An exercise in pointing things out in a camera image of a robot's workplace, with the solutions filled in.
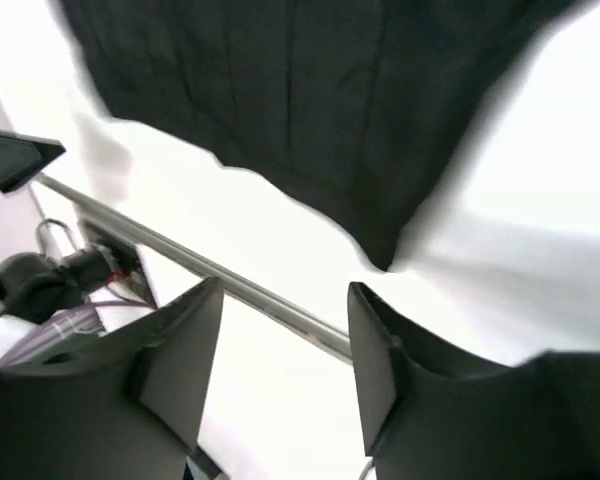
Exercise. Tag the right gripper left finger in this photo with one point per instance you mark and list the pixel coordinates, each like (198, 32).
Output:
(126, 406)

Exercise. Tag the black pleated skirt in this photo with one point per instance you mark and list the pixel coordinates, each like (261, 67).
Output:
(353, 108)

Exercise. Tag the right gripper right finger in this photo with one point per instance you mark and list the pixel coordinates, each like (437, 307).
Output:
(431, 410)

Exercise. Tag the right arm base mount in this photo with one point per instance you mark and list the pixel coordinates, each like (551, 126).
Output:
(34, 285)

